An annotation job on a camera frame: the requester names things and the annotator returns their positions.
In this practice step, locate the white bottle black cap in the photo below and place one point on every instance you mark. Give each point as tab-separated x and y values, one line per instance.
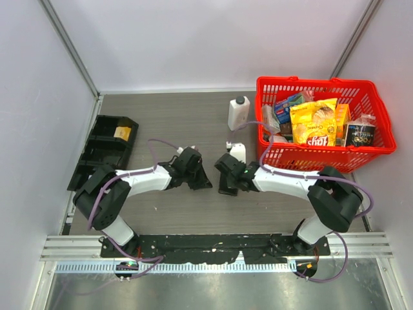
238	112

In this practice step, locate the orange snack box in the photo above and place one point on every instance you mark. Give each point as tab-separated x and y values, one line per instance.
343	116

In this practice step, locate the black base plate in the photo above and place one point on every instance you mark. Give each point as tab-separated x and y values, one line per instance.
214	248

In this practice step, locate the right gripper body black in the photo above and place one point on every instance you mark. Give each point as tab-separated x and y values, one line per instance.
231	183

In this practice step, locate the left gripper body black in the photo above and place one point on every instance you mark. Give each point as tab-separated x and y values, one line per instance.
185	180

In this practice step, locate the yellow Lays chips bag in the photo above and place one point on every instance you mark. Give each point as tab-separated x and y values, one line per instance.
314	123

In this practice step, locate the white cable duct rail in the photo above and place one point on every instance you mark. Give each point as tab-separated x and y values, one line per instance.
120	266

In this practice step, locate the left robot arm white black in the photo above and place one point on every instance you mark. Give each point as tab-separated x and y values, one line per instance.
103	195

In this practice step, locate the yellow card in tray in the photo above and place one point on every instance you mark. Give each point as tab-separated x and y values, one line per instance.
122	132

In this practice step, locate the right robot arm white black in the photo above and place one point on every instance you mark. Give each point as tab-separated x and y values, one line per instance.
334	199

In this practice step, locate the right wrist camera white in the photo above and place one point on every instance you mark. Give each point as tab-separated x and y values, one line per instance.
237	150

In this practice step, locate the black compartment tray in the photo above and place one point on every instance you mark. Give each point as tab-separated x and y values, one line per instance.
102	148

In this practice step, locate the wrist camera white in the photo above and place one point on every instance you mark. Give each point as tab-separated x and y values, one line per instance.
237	150
180	150

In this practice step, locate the pale wrapped snack pack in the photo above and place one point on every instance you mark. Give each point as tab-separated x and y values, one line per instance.
269	118

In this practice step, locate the blue box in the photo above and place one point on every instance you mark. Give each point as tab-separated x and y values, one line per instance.
282	111

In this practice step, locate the black leather card holder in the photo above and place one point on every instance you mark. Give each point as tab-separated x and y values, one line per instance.
198	179

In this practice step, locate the black snack package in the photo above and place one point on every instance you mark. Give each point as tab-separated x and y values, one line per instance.
360	132

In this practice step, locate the green sponge pack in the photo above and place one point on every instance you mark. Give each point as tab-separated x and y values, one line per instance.
299	98

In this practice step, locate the red plastic shopping basket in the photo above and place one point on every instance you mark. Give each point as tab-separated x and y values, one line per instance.
362	97

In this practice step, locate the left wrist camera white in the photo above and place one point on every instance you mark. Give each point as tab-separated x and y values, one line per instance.
180	150

